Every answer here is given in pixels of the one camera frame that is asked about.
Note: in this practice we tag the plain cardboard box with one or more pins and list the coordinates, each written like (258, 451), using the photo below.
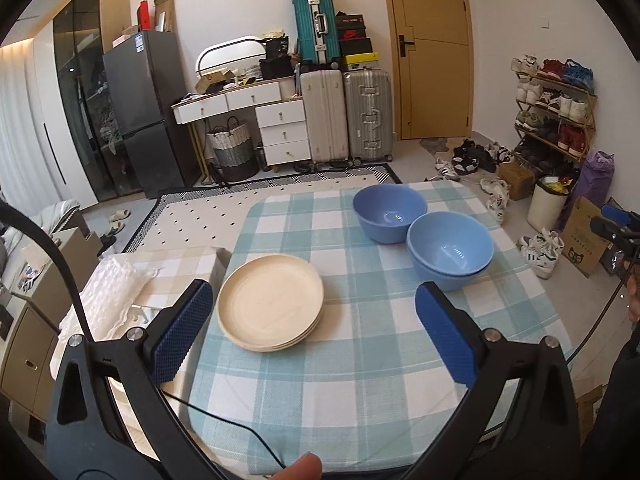
(515, 180)

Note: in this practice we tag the dark clothing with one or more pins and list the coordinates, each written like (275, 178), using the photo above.
(615, 410)

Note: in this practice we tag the pair of slippers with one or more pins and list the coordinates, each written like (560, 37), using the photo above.
(116, 224)

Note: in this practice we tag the woven laundry basket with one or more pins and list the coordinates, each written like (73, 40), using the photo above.
(232, 152)

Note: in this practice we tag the shoe rack with shoes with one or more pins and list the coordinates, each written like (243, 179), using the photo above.
(555, 110)

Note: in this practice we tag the white bubble wrap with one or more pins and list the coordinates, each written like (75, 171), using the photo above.
(110, 295)

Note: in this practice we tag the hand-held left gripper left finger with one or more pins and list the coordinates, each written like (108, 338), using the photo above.
(182, 330)

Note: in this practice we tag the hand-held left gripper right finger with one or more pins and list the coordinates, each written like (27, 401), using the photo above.
(445, 335)

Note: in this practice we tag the beige side cabinet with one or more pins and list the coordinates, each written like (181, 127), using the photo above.
(30, 320)

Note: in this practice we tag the beige checked tablecloth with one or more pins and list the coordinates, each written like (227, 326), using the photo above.
(170, 270)

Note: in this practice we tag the purple bag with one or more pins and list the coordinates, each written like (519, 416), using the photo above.
(592, 185)

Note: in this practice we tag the silver suitcase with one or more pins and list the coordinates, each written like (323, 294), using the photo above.
(367, 115)

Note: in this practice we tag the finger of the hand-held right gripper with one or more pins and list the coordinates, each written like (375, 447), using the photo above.
(617, 214)
(607, 227)

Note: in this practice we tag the blue ribbed bowl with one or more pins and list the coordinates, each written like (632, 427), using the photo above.
(450, 284)
(450, 245)
(380, 230)

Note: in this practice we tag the teal checked tablecloth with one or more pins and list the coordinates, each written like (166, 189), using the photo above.
(350, 360)

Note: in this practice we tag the oval white mirror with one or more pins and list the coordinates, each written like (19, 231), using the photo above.
(230, 55)

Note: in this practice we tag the printed cardboard box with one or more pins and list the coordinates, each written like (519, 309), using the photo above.
(585, 240)

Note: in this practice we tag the dark grey fridge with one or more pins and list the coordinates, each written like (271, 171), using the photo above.
(145, 110)

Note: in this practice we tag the white trash bin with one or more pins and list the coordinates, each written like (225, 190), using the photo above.
(547, 205)

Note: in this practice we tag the person's right hand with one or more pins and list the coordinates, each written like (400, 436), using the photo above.
(635, 300)

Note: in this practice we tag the white suitcase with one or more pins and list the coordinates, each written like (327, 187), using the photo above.
(325, 115)

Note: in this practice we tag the white desk with drawers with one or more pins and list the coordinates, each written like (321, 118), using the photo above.
(270, 115)

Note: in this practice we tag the teal suitcase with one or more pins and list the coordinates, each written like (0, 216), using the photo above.
(317, 30)

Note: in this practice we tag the white green sneakers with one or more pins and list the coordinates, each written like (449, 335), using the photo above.
(542, 255)

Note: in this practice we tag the stack of shoe boxes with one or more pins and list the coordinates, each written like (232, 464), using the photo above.
(354, 42)

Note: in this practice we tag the person's left hand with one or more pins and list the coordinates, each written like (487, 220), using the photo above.
(300, 467)

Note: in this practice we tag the cream round plate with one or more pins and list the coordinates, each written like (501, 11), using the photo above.
(267, 348)
(270, 300)

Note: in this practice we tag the brown wooden door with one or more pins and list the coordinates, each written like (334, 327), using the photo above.
(432, 50)

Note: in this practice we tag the dark glass cabinet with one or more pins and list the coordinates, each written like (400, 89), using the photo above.
(85, 90)

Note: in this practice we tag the black white patterned rug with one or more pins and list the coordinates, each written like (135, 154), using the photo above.
(200, 215)

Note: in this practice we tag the pile of shoes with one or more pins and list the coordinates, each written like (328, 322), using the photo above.
(470, 157)

